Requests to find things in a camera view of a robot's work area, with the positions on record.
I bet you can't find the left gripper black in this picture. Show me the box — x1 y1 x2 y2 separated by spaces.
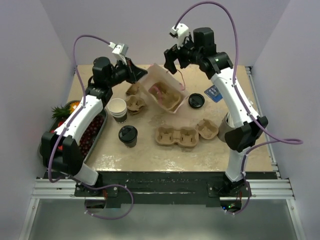
106 57 148 88

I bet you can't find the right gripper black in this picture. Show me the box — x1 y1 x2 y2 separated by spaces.
164 33 203 75

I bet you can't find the single cardboard cup carrier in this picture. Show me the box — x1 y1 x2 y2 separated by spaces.
125 83 140 96

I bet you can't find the pink beige paper bag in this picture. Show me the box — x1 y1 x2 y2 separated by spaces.
138 63 190 114

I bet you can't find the black coffee cup lid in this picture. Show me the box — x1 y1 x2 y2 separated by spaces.
118 125 138 144

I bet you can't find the dark paper coffee cup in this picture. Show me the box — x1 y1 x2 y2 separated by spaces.
120 137 137 148

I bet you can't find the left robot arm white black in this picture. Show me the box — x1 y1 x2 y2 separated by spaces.
41 57 148 196

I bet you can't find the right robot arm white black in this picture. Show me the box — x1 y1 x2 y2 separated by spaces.
164 23 268 197

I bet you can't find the dark green fruit tray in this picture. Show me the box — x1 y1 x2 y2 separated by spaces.
49 100 108 163

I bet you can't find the blue razor package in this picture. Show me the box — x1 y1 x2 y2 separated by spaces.
204 85 223 103

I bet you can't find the toy pineapple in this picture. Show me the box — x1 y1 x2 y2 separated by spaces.
51 100 80 120

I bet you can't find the dark red grapes bunch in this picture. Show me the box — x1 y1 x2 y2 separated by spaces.
79 115 104 158

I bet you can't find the grey straw holder cup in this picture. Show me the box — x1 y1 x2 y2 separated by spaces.
217 117 234 143

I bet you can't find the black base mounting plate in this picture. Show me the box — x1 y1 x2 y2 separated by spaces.
35 171 279 209

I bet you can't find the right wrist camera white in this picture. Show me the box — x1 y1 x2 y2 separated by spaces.
169 23 190 49

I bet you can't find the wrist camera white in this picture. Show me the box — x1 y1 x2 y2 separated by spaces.
169 23 190 49
108 42 129 65

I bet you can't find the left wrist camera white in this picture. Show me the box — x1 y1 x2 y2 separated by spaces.
108 42 129 65

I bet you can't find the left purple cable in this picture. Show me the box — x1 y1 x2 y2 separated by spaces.
47 34 112 187

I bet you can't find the purple cable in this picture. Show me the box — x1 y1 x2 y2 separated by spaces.
174 1 304 181
47 34 112 187

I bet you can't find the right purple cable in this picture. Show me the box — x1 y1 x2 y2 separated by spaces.
174 1 304 181

